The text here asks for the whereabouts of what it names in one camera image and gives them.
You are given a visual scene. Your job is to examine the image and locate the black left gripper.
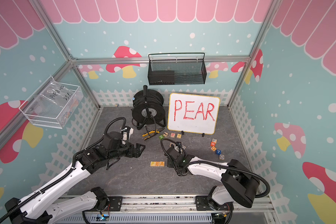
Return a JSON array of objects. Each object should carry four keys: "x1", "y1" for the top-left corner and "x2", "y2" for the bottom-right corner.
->
[{"x1": 108, "y1": 142, "x2": 146, "y2": 161}]

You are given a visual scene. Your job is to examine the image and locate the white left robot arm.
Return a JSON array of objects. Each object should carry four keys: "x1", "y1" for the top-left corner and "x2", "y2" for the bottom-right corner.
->
[{"x1": 0, "y1": 143, "x2": 146, "y2": 224}]

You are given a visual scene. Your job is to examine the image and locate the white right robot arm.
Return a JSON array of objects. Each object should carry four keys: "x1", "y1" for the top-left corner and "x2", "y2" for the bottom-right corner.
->
[{"x1": 163, "y1": 147, "x2": 271, "y2": 211}]

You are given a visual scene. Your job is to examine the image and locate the whiteboard with red PEAR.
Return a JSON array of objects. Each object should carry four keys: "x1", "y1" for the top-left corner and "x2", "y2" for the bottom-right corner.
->
[{"x1": 168, "y1": 93, "x2": 220, "y2": 135}]

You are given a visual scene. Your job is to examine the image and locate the black box in basket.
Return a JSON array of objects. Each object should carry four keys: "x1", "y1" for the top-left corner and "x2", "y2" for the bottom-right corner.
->
[{"x1": 148, "y1": 71, "x2": 175, "y2": 85}]

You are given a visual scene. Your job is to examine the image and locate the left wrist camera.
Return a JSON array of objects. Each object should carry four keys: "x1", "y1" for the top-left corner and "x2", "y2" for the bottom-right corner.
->
[{"x1": 102, "y1": 127, "x2": 133, "y2": 149}]

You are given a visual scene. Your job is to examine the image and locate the yellow handled pliers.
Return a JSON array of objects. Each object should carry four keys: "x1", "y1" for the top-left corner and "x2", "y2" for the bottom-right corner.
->
[{"x1": 142, "y1": 129, "x2": 162, "y2": 141}]

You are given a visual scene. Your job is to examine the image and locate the black cable reel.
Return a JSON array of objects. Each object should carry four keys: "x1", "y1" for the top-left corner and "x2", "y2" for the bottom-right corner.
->
[{"x1": 132, "y1": 85, "x2": 167, "y2": 130}]

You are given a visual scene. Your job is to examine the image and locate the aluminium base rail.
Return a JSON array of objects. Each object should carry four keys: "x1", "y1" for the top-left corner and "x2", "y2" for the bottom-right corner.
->
[{"x1": 59, "y1": 195, "x2": 279, "y2": 224}]

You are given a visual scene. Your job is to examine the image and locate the black mesh wall basket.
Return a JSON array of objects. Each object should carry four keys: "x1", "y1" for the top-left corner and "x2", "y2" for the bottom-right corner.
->
[{"x1": 148, "y1": 52, "x2": 207, "y2": 85}]

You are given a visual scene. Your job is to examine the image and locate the clear plastic wall bin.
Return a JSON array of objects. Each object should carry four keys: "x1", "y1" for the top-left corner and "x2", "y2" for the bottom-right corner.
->
[{"x1": 19, "y1": 77, "x2": 84, "y2": 129}]

